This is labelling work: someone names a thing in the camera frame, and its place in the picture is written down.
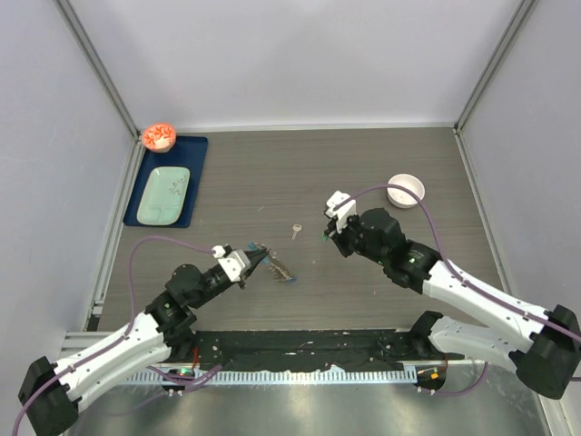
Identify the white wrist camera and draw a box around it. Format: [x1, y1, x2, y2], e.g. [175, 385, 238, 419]
[212, 245, 241, 282]
[324, 191, 357, 237]

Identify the white bowl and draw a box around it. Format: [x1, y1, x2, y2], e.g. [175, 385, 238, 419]
[386, 173, 426, 209]

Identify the pale green rectangular plate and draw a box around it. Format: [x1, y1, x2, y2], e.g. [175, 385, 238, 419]
[136, 166, 191, 226]

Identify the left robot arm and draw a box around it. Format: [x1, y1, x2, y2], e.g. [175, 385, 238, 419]
[12, 245, 270, 435]

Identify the white slotted cable duct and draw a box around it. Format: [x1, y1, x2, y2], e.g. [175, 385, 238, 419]
[120, 365, 418, 386]

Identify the steel key organizer blue handle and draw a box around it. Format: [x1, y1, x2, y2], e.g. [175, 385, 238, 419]
[248, 243, 297, 283]

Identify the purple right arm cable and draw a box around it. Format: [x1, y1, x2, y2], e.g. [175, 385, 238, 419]
[349, 183, 581, 397]

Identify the silver key with ring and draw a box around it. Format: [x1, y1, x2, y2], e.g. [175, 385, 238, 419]
[291, 223, 302, 240]

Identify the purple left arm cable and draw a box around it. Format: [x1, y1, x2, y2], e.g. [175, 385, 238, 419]
[9, 235, 226, 436]

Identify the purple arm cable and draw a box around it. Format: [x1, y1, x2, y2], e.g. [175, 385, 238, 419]
[349, 183, 581, 397]
[9, 235, 226, 436]

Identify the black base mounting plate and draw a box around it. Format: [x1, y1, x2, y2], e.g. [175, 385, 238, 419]
[166, 329, 446, 372]

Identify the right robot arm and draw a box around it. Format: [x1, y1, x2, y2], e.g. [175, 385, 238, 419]
[324, 202, 580, 400]

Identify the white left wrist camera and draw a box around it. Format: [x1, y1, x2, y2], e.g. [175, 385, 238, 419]
[212, 245, 241, 282]

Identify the dark blue tray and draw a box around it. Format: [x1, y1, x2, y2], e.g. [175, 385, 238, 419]
[123, 136, 209, 228]

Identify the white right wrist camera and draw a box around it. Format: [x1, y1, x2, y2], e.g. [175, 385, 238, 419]
[324, 191, 357, 237]

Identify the orange patterned bowl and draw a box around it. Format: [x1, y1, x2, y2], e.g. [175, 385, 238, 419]
[141, 123, 177, 153]

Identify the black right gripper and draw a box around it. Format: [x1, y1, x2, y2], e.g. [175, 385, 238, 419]
[326, 212, 388, 266]

